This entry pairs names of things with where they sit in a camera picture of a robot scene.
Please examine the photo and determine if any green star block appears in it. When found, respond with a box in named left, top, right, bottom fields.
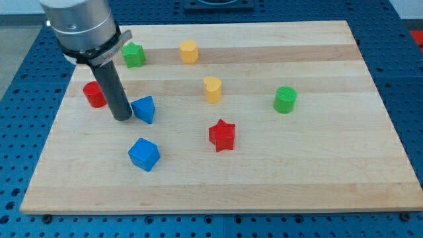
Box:
left=121, top=42, right=145, bottom=68

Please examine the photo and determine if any green cylinder block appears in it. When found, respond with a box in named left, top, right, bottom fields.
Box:
left=273, top=86, right=297, bottom=114

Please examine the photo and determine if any blue triangle block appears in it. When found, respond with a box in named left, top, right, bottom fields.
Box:
left=131, top=96, right=155, bottom=124

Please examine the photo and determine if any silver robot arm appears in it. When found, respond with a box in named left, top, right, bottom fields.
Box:
left=40, top=0, right=132, bottom=121

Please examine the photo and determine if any blue cube block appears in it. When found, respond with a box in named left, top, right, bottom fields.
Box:
left=128, top=138, right=161, bottom=172

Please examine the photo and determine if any yellow heart block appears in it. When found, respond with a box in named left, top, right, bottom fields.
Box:
left=203, top=77, right=222, bottom=104

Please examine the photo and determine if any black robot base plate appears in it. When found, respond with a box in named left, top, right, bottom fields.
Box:
left=183, top=0, right=254, bottom=12

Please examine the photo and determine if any yellow hexagon block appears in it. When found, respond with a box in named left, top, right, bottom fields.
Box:
left=178, top=40, right=199, bottom=63

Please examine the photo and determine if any light wooden board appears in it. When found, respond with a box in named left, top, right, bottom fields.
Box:
left=20, top=20, right=422, bottom=215

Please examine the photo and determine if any red cylinder block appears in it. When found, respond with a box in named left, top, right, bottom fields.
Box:
left=83, top=81, right=107, bottom=108

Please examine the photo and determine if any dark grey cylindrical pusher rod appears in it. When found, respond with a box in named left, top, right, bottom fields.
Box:
left=90, top=61, right=132, bottom=121

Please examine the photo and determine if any red star block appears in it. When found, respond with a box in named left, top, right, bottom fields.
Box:
left=208, top=119, right=236, bottom=152

